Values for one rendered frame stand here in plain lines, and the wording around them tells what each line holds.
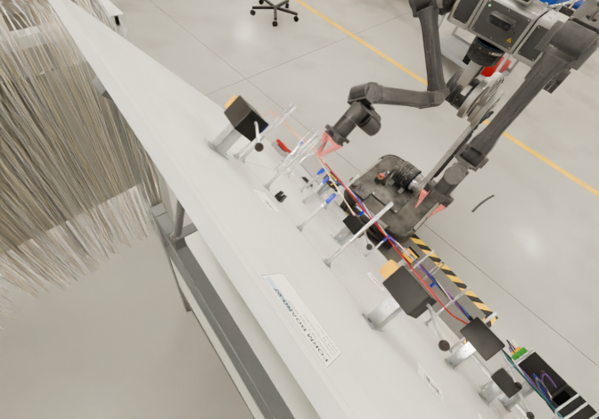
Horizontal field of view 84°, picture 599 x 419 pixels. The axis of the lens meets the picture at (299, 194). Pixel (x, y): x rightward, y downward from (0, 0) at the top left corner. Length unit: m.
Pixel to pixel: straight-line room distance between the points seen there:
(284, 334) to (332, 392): 0.06
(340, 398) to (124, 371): 1.77
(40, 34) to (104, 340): 1.49
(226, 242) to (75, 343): 1.84
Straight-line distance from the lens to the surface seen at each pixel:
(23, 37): 1.05
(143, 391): 1.99
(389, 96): 1.18
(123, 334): 2.07
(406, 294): 0.49
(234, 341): 0.96
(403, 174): 2.31
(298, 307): 0.34
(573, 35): 1.04
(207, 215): 0.34
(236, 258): 0.32
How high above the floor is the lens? 1.93
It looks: 52 degrees down
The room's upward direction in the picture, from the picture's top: 16 degrees clockwise
